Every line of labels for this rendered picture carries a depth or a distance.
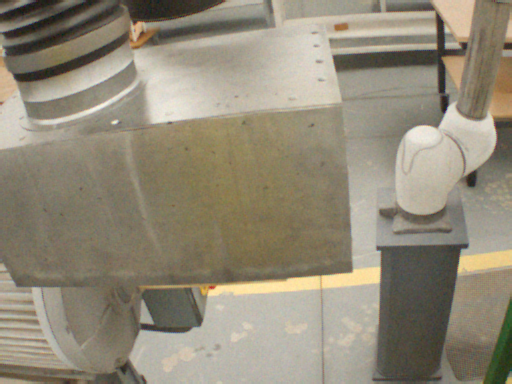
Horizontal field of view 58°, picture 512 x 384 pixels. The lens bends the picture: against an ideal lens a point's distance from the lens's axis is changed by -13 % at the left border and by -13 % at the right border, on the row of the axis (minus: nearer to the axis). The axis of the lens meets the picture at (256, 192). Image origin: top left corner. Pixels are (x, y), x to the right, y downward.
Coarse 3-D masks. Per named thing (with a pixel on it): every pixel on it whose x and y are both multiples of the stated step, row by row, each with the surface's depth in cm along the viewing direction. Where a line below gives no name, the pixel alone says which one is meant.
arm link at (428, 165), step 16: (416, 128) 135; (432, 128) 133; (400, 144) 136; (416, 144) 130; (432, 144) 129; (448, 144) 131; (400, 160) 135; (416, 160) 130; (432, 160) 129; (448, 160) 131; (400, 176) 137; (416, 176) 132; (432, 176) 131; (448, 176) 134; (400, 192) 139; (416, 192) 134; (432, 192) 133; (448, 192) 138; (416, 208) 138; (432, 208) 137
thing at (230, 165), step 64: (192, 64) 40; (256, 64) 38; (320, 64) 36; (0, 128) 38; (64, 128) 34; (128, 128) 33; (192, 128) 32; (256, 128) 32; (320, 128) 32; (0, 192) 36; (64, 192) 36; (128, 192) 35; (192, 192) 35; (256, 192) 35; (320, 192) 34; (0, 256) 41; (64, 256) 40; (128, 256) 39; (192, 256) 39; (256, 256) 38; (320, 256) 38
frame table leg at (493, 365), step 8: (504, 320) 116; (504, 328) 115; (504, 336) 115; (496, 344) 122; (504, 344) 115; (496, 352) 122; (504, 352) 117; (496, 360) 121; (504, 360) 119; (488, 368) 129; (496, 368) 122; (504, 368) 121; (488, 376) 128; (496, 376) 124; (504, 376) 124
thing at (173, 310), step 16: (160, 288) 91; (176, 288) 91; (192, 288) 92; (208, 288) 104; (160, 304) 94; (176, 304) 93; (192, 304) 93; (160, 320) 97; (176, 320) 96; (192, 320) 96
